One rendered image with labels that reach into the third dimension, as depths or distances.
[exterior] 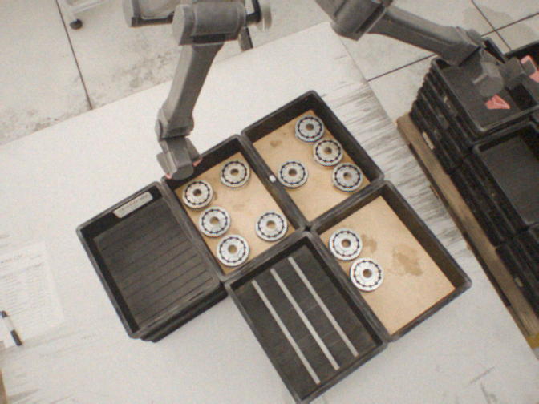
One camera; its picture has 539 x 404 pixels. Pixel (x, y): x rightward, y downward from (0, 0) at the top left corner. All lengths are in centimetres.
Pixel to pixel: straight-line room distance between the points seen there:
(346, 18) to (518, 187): 149
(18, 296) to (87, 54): 176
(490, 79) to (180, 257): 101
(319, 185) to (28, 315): 108
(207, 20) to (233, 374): 111
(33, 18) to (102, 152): 177
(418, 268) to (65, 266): 119
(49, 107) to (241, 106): 149
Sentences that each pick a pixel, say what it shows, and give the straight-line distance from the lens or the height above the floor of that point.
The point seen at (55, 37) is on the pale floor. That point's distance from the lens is 333.
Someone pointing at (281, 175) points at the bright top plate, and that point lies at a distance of 151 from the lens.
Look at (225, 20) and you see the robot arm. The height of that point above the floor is 166.
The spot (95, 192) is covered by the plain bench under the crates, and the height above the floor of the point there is 70.
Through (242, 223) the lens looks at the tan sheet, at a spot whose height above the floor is 83.
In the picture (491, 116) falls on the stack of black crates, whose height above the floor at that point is 49.
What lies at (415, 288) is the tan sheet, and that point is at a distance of 148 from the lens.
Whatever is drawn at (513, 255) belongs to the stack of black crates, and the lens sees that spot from 225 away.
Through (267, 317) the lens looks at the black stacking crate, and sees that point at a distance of 142.
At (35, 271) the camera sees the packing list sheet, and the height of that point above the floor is 70.
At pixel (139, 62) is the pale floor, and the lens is 299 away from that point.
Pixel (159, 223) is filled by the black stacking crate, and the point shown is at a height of 83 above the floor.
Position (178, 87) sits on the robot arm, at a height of 148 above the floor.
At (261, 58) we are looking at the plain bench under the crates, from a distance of 196.
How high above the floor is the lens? 224
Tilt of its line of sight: 69 degrees down
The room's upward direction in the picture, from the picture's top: 7 degrees counter-clockwise
